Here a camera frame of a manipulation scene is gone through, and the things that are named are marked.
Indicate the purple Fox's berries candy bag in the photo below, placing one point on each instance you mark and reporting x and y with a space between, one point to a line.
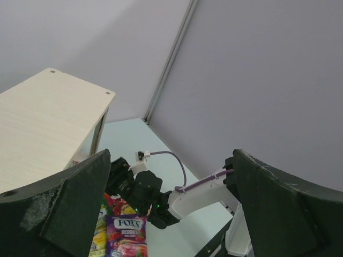
126 236

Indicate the light wooden two-tier shelf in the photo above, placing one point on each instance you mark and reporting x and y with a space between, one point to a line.
45 121

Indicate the green Fox's spring tea bag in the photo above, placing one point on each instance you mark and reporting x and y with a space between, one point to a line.
98 245

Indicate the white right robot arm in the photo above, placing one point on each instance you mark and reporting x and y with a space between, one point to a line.
141 189

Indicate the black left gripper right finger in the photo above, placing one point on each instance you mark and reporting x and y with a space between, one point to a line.
287 215

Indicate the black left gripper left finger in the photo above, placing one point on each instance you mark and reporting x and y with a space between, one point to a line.
55 216

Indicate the orange Fox's fruits candy bag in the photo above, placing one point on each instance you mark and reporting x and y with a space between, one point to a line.
117 206

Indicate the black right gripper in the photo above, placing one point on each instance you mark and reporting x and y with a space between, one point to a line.
120 181

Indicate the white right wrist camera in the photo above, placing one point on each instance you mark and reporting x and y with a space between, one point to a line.
140 164

